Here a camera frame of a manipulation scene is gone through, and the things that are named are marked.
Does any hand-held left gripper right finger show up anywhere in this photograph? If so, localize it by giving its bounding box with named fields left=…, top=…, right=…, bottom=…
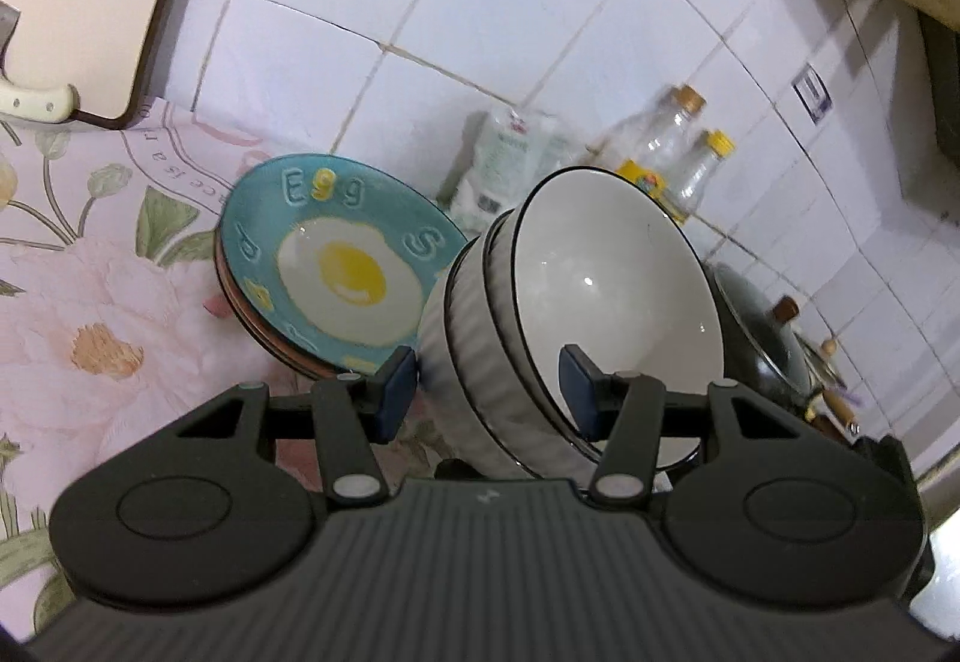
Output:
left=559, top=344, right=811, bottom=510

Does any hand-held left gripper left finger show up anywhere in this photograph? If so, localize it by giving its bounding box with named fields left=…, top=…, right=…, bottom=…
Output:
left=160, top=345, right=418, bottom=508

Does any white ribbed black-rimmed bowl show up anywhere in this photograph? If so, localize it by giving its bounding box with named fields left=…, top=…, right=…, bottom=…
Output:
left=480, top=210, right=601, bottom=464
left=416, top=233, right=601, bottom=483
left=511, top=169, right=727, bottom=477

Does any blue fried egg plate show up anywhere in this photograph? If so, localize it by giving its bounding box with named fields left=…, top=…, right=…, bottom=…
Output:
left=217, top=153, right=467, bottom=376

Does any orange rimmed plate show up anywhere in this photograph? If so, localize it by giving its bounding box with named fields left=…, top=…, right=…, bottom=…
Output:
left=213, top=242, right=338, bottom=381

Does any black wok with lid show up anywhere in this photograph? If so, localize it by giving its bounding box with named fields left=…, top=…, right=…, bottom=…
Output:
left=705, top=261, right=818, bottom=409

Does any clear bottle yellow cap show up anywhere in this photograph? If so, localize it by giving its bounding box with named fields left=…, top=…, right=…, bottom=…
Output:
left=652, top=129, right=737, bottom=226

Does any white plastic seasoning bag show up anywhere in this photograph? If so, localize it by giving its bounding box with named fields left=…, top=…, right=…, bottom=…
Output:
left=448, top=105, right=575, bottom=222

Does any clear bottle orange cap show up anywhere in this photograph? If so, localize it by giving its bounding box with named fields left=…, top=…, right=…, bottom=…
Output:
left=596, top=84, right=707, bottom=202

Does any pink floral tablecloth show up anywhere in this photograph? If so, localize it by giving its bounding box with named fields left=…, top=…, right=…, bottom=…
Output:
left=0, top=98, right=496, bottom=637

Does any pan with wooden handle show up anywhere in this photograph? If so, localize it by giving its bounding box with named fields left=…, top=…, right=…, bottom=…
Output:
left=796, top=330, right=865, bottom=444

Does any cleaver with cream handle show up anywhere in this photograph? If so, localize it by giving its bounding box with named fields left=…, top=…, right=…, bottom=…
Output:
left=0, top=2, right=79, bottom=124

